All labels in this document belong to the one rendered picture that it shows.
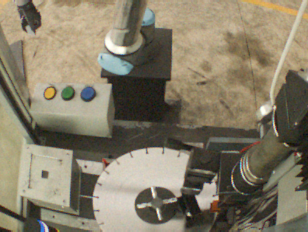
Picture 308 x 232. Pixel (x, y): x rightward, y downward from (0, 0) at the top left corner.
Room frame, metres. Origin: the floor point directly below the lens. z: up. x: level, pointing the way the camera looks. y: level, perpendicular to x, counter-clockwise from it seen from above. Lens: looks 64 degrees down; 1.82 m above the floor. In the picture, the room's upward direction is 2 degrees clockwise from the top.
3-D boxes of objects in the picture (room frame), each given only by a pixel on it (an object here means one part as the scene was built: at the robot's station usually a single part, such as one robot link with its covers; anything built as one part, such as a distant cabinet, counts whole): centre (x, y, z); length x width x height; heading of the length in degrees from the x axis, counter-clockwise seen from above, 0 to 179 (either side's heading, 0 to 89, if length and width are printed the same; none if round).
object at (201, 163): (0.20, -0.09, 1.17); 0.06 x 0.05 x 0.20; 80
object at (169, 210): (0.17, -0.02, 0.96); 0.11 x 0.11 x 0.03
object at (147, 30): (0.79, 0.07, 0.91); 0.13 x 0.12 x 0.14; 161
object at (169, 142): (0.23, -0.06, 1.21); 0.08 x 0.06 x 0.03; 89
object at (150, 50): (0.80, 0.07, 0.80); 0.15 x 0.15 x 0.10
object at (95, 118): (0.50, 0.27, 0.82); 0.28 x 0.11 x 0.15; 89
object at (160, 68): (0.80, 0.07, 0.37); 0.40 x 0.40 x 0.75; 89
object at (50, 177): (0.24, 0.32, 0.82); 0.18 x 0.18 x 0.15; 89
